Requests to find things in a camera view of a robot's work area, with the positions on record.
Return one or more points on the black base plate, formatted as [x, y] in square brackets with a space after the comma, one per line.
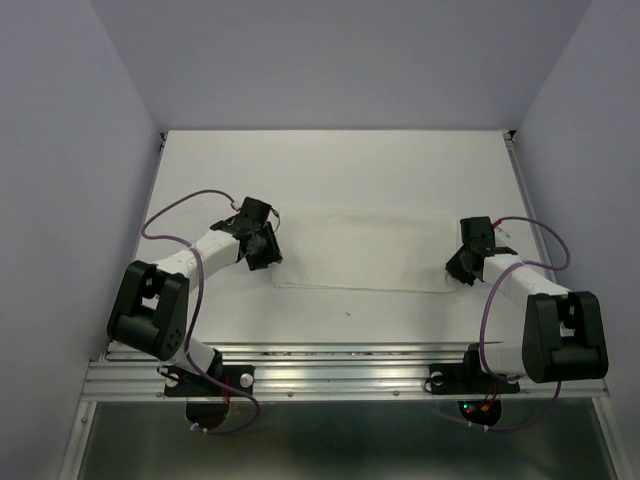
[454, 379]
[238, 380]

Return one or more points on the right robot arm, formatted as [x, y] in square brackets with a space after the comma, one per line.
[562, 335]

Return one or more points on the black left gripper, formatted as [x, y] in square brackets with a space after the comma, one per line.
[272, 255]

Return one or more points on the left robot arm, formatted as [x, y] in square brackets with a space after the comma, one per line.
[157, 304]

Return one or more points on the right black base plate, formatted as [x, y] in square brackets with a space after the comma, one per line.
[454, 379]

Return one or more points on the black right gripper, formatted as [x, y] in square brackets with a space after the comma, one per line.
[452, 268]

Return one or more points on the aluminium front rail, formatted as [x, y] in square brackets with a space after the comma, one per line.
[287, 372]

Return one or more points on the white cloth napkin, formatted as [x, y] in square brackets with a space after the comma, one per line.
[359, 250]

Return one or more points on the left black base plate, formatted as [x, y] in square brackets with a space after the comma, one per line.
[238, 380]

